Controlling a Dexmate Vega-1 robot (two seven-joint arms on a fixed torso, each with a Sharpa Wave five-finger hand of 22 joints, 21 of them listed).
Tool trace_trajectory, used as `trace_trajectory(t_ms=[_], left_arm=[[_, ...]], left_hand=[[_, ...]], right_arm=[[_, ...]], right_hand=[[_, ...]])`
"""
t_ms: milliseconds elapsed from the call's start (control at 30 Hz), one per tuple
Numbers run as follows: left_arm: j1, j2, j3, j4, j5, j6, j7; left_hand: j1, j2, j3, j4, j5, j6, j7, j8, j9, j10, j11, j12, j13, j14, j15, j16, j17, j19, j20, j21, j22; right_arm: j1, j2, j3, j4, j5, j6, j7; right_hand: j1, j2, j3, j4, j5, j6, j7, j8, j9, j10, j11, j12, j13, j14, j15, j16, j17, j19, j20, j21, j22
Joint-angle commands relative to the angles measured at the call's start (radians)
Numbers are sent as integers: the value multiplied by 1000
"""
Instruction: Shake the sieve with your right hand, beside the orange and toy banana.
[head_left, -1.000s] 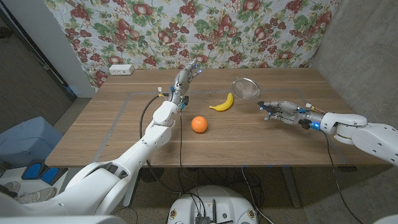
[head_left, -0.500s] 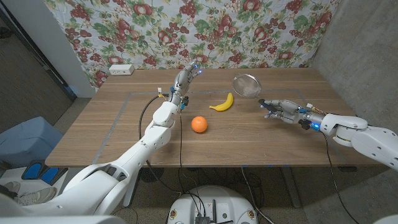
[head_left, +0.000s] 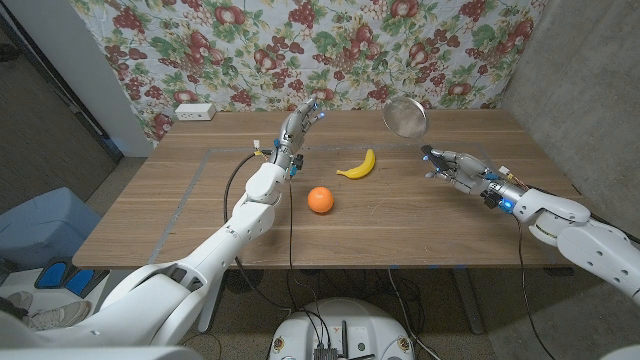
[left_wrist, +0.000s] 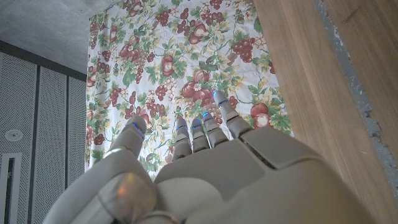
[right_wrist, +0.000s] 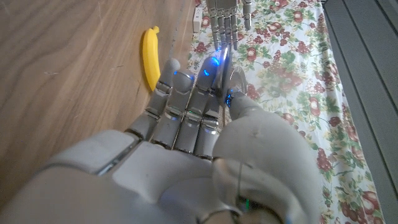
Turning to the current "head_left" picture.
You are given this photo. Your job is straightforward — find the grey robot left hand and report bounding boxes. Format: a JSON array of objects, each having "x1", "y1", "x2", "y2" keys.
[{"x1": 269, "y1": 95, "x2": 326, "y2": 172}]

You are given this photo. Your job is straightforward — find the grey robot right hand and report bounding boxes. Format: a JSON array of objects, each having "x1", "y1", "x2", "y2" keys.
[{"x1": 421, "y1": 144, "x2": 526, "y2": 211}]

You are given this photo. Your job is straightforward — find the metal mesh sieve black handle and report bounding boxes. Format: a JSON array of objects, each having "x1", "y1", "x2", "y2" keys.
[{"x1": 382, "y1": 96, "x2": 451, "y2": 171}]

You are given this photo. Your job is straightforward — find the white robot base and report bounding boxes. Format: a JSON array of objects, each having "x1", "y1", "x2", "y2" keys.
[{"x1": 269, "y1": 297, "x2": 415, "y2": 360}]

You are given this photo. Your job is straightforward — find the yellow toy banana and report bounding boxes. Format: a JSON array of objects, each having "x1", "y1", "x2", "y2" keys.
[{"x1": 336, "y1": 148, "x2": 377, "y2": 180}]

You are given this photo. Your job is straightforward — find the orange fruit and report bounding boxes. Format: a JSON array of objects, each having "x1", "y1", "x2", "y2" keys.
[{"x1": 307, "y1": 186, "x2": 335, "y2": 215}]

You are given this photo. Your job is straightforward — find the floral fruit print backdrop cloth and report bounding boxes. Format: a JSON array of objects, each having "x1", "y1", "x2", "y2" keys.
[{"x1": 69, "y1": 0, "x2": 549, "y2": 146}]

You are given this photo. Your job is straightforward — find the white power strip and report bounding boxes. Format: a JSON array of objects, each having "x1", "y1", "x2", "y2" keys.
[{"x1": 174, "y1": 102, "x2": 217, "y2": 122}]

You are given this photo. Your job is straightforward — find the grey table leg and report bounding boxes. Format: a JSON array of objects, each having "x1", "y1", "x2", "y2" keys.
[{"x1": 452, "y1": 267, "x2": 486, "y2": 335}]

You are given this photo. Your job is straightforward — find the black round fan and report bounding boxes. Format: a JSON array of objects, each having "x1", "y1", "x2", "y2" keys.
[{"x1": 224, "y1": 269, "x2": 265, "y2": 294}]

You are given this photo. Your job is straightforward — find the white table leg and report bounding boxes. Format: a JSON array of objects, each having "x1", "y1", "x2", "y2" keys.
[{"x1": 197, "y1": 279, "x2": 225, "y2": 335}]

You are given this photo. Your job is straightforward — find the blue foot pedal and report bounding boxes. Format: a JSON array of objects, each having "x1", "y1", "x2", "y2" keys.
[
  {"x1": 67, "y1": 268, "x2": 97, "y2": 297},
  {"x1": 33, "y1": 259, "x2": 69, "y2": 290}
]

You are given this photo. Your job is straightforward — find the grey-blue plastic bin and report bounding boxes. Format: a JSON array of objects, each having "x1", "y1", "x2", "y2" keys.
[{"x1": 0, "y1": 187, "x2": 102, "y2": 271}]

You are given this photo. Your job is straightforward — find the white robot torso edge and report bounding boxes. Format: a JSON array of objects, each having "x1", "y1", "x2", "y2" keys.
[{"x1": 0, "y1": 344, "x2": 204, "y2": 360}]

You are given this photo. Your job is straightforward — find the white sneaker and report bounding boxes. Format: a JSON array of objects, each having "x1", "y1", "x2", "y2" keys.
[
  {"x1": 3, "y1": 290, "x2": 34, "y2": 311},
  {"x1": 24, "y1": 299, "x2": 92, "y2": 331}
]

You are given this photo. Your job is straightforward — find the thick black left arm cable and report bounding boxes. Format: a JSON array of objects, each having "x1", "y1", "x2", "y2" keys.
[{"x1": 223, "y1": 150, "x2": 301, "y2": 314}]

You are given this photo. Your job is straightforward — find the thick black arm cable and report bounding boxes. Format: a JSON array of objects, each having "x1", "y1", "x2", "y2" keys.
[
  {"x1": 522, "y1": 182, "x2": 640, "y2": 246},
  {"x1": 223, "y1": 150, "x2": 301, "y2": 314}
]

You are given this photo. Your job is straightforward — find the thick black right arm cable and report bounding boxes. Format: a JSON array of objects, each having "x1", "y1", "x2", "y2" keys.
[{"x1": 522, "y1": 182, "x2": 640, "y2": 246}]

